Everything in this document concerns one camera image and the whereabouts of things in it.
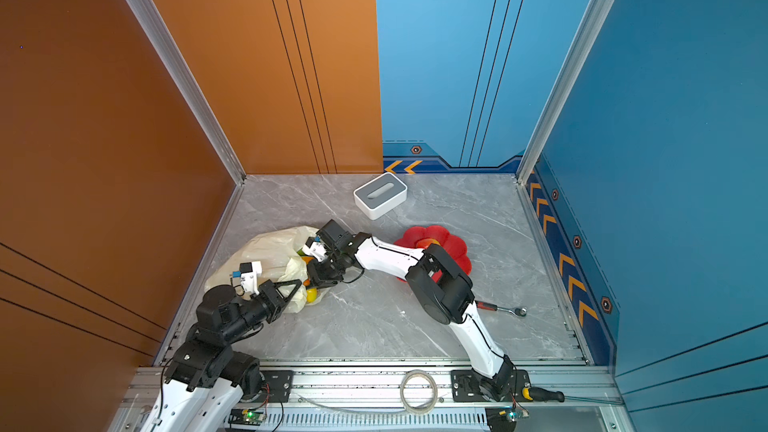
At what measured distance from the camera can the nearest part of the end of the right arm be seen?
72cm

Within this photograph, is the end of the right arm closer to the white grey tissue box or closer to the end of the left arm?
the end of the left arm

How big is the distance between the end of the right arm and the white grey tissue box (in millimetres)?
304

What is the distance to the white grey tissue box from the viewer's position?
1064mm
